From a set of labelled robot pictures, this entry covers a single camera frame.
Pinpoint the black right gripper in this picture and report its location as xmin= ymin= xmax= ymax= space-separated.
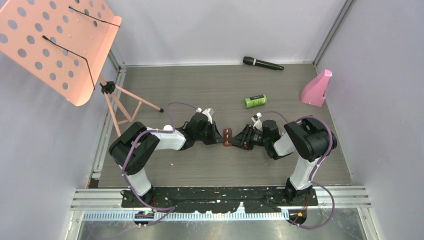
xmin=228 ymin=124 xmax=269 ymax=151

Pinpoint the pink music stand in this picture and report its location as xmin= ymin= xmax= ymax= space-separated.
xmin=0 ymin=0 xmax=149 ymax=132

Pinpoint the green black pill bottle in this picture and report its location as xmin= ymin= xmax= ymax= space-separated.
xmin=244 ymin=94 xmax=267 ymax=109

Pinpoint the pink wedge object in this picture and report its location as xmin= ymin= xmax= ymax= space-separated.
xmin=300 ymin=69 xmax=332 ymax=107

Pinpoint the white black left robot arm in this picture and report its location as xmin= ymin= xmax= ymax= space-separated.
xmin=108 ymin=113 xmax=224 ymax=207

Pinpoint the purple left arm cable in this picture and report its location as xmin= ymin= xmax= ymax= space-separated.
xmin=119 ymin=101 xmax=200 ymax=226

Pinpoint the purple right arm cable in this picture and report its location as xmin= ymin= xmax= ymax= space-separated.
xmin=256 ymin=110 xmax=336 ymax=230

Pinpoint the brown translucent pill container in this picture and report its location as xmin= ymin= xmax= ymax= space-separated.
xmin=222 ymin=128 xmax=233 ymax=147

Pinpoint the black microphone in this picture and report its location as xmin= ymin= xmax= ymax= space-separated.
xmin=242 ymin=56 xmax=285 ymax=71

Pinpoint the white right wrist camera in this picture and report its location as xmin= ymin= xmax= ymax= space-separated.
xmin=251 ymin=112 xmax=263 ymax=131

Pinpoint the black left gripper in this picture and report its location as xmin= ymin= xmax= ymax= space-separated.
xmin=195 ymin=121 xmax=225 ymax=146

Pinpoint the white capped pill bottle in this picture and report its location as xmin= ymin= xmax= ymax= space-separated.
xmin=163 ymin=125 xmax=174 ymax=131

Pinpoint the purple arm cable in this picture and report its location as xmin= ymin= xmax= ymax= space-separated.
xmin=256 ymin=110 xmax=336 ymax=230
xmin=119 ymin=101 xmax=200 ymax=226

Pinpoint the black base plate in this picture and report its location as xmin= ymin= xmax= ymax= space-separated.
xmin=120 ymin=186 xmax=318 ymax=214

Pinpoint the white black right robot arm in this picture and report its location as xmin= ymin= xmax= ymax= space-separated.
xmin=229 ymin=115 xmax=338 ymax=205

